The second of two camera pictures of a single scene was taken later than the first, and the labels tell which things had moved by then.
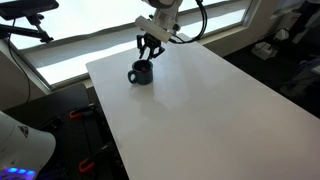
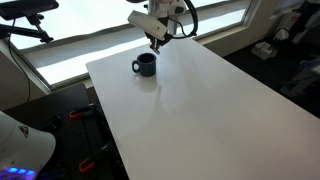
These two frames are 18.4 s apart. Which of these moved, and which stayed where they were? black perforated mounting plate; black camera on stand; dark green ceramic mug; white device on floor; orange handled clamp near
Moved: dark green ceramic mug
Stayed: white device on floor; black camera on stand; orange handled clamp near; black perforated mounting plate
